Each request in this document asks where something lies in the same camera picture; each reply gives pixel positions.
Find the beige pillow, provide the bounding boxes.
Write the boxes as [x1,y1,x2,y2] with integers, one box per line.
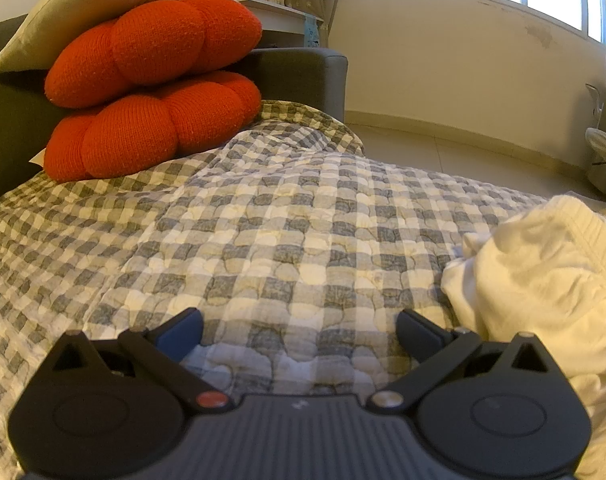
[0,0,244,73]

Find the grey white checkered blanket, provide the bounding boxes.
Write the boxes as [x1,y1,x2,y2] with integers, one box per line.
[0,100,606,480]

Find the white desk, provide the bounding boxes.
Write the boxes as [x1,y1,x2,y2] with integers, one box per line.
[240,0,325,50]

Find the red knitted cushion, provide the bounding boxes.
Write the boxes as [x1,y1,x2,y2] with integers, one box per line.
[44,0,263,109]
[44,71,262,183]

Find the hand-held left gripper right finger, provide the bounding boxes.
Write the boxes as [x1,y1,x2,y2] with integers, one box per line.
[369,308,566,413]

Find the white fan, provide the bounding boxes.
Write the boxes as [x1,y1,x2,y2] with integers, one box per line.
[584,127,606,201]

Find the dark grey sofa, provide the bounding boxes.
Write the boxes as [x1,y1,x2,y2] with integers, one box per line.
[0,14,349,196]

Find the cream white garment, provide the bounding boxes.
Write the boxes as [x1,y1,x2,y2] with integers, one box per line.
[440,195,606,480]

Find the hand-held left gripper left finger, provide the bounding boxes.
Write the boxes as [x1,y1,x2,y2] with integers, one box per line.
[48,308,230,413]

